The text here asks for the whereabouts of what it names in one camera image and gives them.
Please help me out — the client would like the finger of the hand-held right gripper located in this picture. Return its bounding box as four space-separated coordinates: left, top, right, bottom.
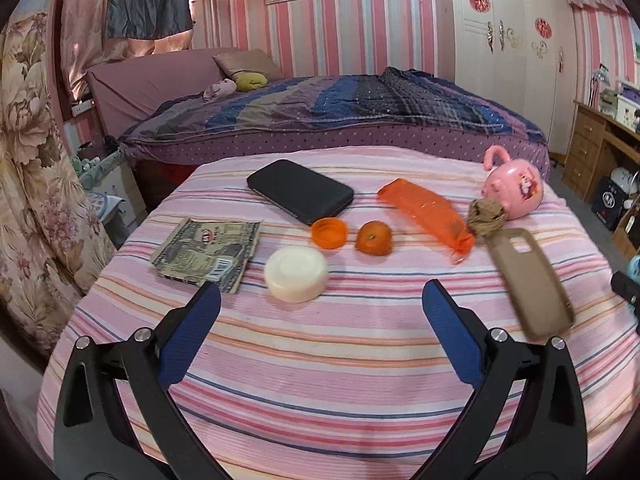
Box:
611 271 640 333

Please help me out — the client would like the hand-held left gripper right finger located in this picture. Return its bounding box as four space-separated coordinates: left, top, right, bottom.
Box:
421 280 586 480

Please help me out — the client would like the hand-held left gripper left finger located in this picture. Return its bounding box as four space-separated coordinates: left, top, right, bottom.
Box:
52 281 223 480

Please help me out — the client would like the grey printed snack packet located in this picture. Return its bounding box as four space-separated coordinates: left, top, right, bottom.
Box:
150 217 263 294

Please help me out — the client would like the brown phone case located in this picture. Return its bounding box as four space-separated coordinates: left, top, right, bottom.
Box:
485 228 575 341

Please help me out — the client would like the orange plastic bag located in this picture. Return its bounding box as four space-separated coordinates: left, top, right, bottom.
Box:
376 178 475 265

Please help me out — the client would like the white round soap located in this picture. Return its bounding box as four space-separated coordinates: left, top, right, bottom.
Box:
264 246 329 304

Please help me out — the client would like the tangerine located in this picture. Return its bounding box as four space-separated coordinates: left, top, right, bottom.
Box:
356 221 392 254

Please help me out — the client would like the orange plastic cap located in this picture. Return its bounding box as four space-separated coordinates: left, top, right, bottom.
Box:
311 217 348 250

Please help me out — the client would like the cardboard box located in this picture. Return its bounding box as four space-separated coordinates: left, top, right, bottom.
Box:
612 205 640 261

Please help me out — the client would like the black gift bag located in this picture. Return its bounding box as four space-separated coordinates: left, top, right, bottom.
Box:
591 176 631 231

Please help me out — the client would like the white helmet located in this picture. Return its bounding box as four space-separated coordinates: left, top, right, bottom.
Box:
611 167 640 196

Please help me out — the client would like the pink striped tablecloth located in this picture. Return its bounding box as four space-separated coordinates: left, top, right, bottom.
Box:
37 146 640 480

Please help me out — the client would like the wooden desk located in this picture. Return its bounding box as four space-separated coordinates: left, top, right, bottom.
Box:
562 101 640 201

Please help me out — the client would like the pink cartoon mug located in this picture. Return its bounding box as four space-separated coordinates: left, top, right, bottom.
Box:
481 145 544 220

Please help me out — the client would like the white bedside cabinet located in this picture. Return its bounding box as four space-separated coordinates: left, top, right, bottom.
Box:
80 155 146 251

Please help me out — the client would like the white storage box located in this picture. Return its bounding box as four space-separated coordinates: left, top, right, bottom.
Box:
615 95 640 133

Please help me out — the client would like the black smartphone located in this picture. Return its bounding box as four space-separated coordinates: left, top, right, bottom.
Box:
246 159 355 226

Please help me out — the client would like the beige floral curtain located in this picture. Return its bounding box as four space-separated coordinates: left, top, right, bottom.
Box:
0 10 121 356

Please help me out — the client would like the white wardrobe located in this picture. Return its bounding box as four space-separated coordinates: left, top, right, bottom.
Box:
447 0 578 156

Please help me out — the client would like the purple bed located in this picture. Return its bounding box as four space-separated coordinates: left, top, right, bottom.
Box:
87 49 551 201

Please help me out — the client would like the pink plush toy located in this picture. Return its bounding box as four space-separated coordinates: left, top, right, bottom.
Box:
203 79 237 100

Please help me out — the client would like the green plush toy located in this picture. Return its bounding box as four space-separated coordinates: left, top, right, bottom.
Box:
235 72 268 92

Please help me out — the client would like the striped patchwork blanket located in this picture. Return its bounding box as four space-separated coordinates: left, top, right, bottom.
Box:
120 67 548 161

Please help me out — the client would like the beige pillow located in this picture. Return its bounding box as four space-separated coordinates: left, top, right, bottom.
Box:
213 49 283 81

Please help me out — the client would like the pink satin curtain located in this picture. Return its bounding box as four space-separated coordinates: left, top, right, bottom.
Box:
60 0 196 101

